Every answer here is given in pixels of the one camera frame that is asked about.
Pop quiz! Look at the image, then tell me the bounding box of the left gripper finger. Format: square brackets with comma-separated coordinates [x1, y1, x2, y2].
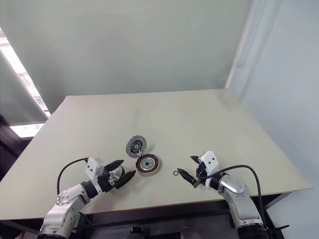
[104, 159, 125, 174]
[115, 170, 137, 189]

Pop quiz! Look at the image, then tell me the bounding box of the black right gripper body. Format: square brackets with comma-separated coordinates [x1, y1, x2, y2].
[192, 161, 213, 188]

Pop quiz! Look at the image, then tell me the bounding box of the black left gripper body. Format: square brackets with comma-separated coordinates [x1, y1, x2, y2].
[96, 171, 118, 194]

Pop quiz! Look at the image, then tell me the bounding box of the motor stator with copper windings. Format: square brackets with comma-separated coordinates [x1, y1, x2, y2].
[135, 153, 163, 178]

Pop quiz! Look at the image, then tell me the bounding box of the small metal bracket part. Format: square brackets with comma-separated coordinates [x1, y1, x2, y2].
[125, 134, 148, 159]

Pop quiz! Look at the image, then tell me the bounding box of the black boxy shape under table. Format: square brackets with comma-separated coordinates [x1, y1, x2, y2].
[129, 226, 146, 239]

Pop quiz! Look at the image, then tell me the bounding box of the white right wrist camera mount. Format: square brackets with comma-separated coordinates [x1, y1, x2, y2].
[200, 150, 220, 176]

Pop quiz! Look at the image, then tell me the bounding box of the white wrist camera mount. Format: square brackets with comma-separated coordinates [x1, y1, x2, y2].
[200, 150, 220, 176]
[86, 157, 107, 181]

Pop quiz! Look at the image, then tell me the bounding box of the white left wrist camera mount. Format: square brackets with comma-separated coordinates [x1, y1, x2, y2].
[86, 157, 107, 181]

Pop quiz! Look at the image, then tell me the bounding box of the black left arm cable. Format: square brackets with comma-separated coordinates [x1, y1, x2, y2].
[56, 157, 90, 195]

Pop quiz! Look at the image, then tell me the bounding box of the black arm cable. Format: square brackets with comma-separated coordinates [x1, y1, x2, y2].
[198, 164, 275, 232]
[56, 157, 90, 195]

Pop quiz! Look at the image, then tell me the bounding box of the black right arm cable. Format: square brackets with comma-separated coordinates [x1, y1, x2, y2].
[198, 164, 275, 232]

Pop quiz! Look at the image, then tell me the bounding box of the black table frame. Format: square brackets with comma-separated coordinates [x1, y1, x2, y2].
[0, 193, 312, 239]

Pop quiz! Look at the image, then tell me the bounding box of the black cable tie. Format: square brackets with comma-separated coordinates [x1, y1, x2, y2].
[268, 224, 290, 234]

